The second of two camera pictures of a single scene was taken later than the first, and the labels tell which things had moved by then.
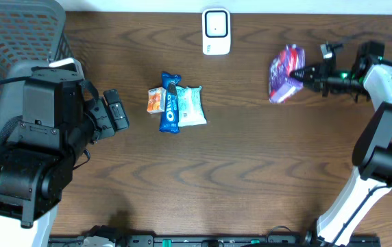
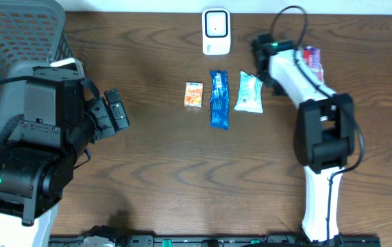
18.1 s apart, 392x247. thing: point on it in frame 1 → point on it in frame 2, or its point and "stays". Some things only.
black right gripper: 324,79 → 260,55
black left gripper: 102,116 stays
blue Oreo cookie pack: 170,111 → 219,107
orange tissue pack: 156,98 → 193,94
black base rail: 217,241 stays
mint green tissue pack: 190,107 → 250,97
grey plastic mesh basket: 12,37 stays
